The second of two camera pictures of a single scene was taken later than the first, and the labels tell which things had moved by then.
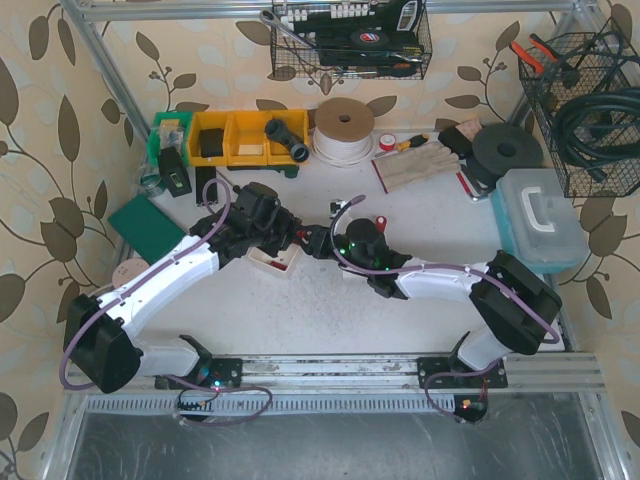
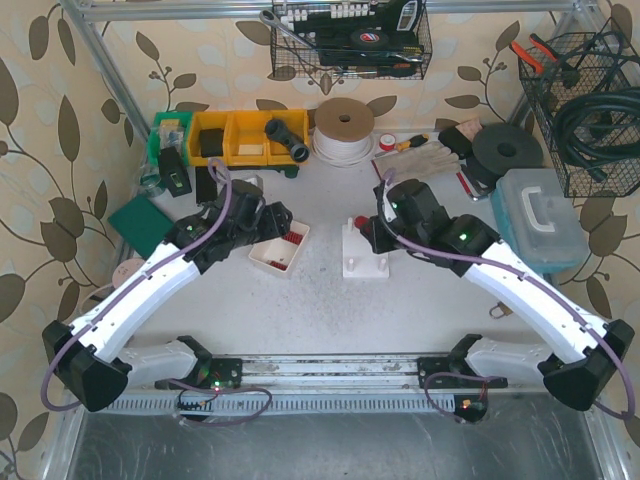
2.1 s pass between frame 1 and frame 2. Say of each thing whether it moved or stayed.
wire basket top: stayed
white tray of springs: stayed
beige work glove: stayed
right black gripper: moved
